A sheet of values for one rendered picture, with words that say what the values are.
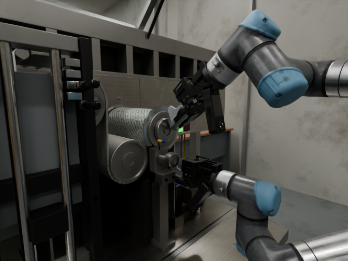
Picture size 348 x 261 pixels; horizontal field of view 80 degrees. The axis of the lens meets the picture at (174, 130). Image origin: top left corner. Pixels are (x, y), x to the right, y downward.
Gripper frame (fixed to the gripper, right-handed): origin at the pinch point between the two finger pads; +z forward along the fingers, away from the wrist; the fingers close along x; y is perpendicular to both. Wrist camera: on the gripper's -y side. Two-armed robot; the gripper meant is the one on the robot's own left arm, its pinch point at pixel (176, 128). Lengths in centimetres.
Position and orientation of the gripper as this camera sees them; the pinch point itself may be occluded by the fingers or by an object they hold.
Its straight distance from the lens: 62.5
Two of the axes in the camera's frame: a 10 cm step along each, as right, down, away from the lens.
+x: -7.1, 1.1, -7.0
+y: -4.6, -8.3, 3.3
